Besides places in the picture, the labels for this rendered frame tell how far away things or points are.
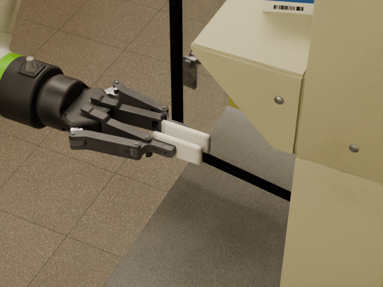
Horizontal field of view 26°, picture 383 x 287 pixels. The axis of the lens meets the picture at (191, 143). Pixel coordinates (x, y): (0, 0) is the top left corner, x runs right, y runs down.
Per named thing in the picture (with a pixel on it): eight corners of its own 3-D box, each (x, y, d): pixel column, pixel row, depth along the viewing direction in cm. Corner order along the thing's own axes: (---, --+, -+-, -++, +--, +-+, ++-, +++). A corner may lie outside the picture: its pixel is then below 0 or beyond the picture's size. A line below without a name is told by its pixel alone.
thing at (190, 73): (192, 91, 128) (192, 62, 124) (180, 86, 129) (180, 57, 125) (199, 84, 130) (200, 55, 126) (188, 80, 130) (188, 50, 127)
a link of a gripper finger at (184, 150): (154, 130, 109) (152, 133, 108) (203, 146, 107) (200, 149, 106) (155, 146, 111) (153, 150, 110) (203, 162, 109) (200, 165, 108)
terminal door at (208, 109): (330, 221, 131) (367, 8, 103) (172, 147, 143) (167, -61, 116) (333, 218, 131) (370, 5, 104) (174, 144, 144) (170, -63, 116)
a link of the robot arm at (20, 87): (39, 97, 124) (3, 135, 118) (28, 33, 116) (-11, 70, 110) (73, 109, 122) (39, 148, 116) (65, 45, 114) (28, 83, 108)
